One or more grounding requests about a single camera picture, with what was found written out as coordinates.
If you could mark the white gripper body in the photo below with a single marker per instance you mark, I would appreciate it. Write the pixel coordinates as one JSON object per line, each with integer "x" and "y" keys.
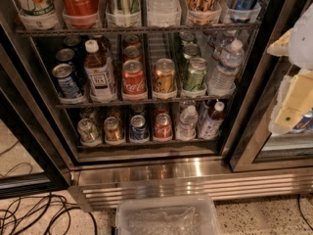
{"x": 302, "y": 42}

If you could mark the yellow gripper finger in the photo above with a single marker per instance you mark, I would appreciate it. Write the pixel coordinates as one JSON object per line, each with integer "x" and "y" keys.
{"x": 294, "y": 101}
{"x": 281, "y": 46}

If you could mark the orange can bottom shelf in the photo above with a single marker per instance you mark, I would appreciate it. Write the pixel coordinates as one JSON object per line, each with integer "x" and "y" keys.
{"x": 113, "y": 129}

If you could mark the blue can right compartment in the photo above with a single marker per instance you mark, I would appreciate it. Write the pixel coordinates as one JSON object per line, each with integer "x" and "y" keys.
{"x": 303, "y": 122}

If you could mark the water bottle middle shelf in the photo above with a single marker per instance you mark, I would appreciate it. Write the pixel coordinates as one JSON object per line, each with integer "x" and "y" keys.
{"x": 229, "y": 64}

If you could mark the water bottle shelf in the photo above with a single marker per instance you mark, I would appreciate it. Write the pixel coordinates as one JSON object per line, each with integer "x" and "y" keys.
{"x": 187, "y": 123}
{"x": 229, "y": 64}

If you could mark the green can middle shelf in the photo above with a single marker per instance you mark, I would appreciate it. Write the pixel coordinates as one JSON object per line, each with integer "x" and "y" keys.
{"x": 196, "y": 71}

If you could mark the orange lacroix can top shelf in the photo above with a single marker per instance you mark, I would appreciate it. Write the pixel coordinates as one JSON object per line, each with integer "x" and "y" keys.
{"x": 202, "y": 11}

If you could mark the tea bottle bottom shelf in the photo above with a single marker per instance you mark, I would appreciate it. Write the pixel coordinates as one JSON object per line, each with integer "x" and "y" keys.
{"x": 212, "y": 120}

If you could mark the tea bottle shelf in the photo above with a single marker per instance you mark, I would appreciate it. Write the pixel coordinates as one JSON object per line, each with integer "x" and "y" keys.
{"x": 212, "y": 120}
{"x": 98, "y": 70}

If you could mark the water bottle bottom shelf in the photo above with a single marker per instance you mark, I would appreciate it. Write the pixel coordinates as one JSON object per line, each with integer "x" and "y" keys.
{"x": 187, "y": 123}

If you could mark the orange can middle shelf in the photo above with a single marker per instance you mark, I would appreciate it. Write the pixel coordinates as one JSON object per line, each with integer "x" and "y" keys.
{"x": 164, "y": 76}

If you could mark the red coke can bottom shelf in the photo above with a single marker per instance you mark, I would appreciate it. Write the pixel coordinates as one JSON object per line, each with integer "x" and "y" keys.
{"x": 163, "y": 126}

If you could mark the red coke can shelf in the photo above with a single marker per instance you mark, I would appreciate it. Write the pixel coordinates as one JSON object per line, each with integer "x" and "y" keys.
{"x": 81, "y": 12}
{"x": 163, "y": 126}
{"x": 133, "y": 78}

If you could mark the red coke can middle shelf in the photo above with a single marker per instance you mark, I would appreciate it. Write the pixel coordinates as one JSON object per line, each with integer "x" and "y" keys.
{"x": 133, "y": 78}

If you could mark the blue pepsi can bottom shelf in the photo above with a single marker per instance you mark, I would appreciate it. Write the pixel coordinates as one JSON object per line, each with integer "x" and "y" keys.
{"x": 138, "y": 128}

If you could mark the steel fridge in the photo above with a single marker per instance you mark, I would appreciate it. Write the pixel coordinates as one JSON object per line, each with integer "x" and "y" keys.
{"x": 243, "y": 161}

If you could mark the tea bottle middle shelf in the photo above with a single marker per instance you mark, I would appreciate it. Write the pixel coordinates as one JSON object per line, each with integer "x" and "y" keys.
{"x": 98, "y": 70}

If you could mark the red coke can top shelf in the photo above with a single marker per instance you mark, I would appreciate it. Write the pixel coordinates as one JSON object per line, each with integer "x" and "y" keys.
{"x": 81, "y": 12}

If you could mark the green white can bottom shelf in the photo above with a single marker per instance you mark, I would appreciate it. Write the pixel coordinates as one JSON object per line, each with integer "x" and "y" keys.
{"x": 87, "y": 130}

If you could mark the blue can middle shelf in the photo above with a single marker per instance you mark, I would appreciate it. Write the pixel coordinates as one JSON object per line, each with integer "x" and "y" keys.
{"x": 67, "y": 81}

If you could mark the clear plastic bin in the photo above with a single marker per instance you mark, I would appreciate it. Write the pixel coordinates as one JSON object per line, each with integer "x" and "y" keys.
{"x": 178, "y": 215}

